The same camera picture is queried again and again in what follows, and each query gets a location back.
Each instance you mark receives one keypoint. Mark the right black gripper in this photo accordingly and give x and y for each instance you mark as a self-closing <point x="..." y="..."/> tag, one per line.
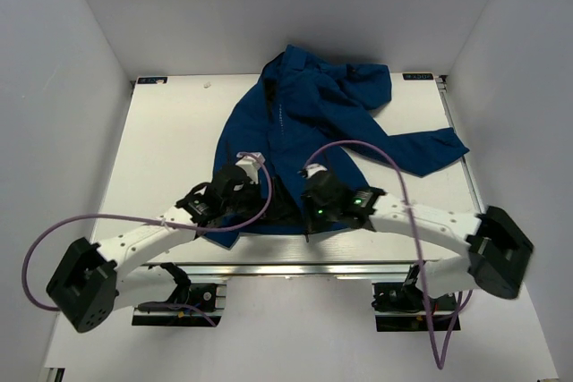
<point x="311" y="223"/>

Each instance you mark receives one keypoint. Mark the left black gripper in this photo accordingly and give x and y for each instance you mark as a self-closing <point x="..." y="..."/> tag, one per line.
<point x="259" y="202"/>

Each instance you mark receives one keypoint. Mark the blue jacket with black lining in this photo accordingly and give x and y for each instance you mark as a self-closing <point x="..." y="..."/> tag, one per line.
<point x="302" y="103"/>

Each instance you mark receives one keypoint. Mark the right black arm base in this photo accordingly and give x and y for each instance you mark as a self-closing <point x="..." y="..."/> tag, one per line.
<point x="398" y="306"/>

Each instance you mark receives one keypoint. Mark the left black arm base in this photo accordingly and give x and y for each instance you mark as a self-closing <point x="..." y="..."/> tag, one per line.
<point x="192" y="302"/>

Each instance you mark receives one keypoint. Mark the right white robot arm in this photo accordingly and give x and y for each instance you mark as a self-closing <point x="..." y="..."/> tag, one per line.
<point x="491" y="252"/>

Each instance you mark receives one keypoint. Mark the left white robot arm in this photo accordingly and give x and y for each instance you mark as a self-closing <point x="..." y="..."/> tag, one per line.
<point x="94" y="279"/>

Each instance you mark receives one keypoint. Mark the white front panel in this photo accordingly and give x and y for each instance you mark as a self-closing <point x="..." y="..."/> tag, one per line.
<point x="306" y="329"/>

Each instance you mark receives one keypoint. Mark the right blue table label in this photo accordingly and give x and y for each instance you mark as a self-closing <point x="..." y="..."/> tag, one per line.
<point x="417" y="76"/>

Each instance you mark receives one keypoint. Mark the blue table label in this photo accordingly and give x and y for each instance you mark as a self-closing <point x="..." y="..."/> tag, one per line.
<point x="151" y="80"/>
<point x="417" y="76"/>

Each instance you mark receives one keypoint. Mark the left blue table label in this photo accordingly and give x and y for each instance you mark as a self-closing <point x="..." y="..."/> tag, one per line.
<point x="151" y="80"/>

